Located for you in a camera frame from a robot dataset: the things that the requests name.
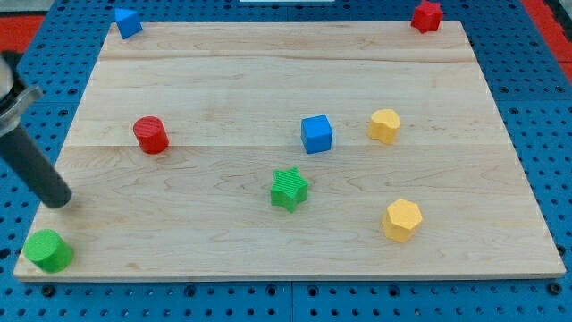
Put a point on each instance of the red cylinder block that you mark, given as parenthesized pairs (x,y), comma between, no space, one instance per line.
(151,135)

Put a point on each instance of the red star block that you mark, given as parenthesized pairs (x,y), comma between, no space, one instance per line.
(427,16)

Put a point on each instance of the yellow heart block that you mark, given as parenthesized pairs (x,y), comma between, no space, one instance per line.
(384,126)

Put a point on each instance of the green star block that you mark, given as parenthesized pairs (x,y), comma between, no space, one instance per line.
(289,189)

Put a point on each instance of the light wooden board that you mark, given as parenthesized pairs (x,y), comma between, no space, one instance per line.
(231,97)

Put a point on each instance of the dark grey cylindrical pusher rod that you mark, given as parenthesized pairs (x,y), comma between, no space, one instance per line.
(22,154)

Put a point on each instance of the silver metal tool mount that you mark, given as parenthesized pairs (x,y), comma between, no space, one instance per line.
(16,94)

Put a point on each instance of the yellow hexagon block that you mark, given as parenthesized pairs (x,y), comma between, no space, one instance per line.
(401,220)

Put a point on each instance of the blue triangle block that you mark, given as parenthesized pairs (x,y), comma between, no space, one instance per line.
(128,22)

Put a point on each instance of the green cylinder block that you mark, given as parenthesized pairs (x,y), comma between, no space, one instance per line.
(48,251)

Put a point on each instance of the blue cube block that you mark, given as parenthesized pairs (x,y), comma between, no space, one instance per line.
(316,134)

